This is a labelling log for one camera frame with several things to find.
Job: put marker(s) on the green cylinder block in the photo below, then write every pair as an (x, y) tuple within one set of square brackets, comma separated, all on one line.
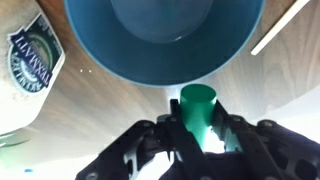
[(197, 103)]

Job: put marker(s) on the dark blue bowl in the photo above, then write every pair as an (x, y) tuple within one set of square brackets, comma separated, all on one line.
[(163, 42)]

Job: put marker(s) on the white stick on table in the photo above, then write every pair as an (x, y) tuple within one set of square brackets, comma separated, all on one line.
[(288, 15)]

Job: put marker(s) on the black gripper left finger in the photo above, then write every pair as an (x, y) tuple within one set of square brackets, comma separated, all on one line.
[(128, 155)]

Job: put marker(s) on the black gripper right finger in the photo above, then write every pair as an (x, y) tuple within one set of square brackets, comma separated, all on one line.
[(264, 151)]

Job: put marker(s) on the round wooden table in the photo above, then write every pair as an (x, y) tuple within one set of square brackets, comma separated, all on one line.
[(87, 108)]

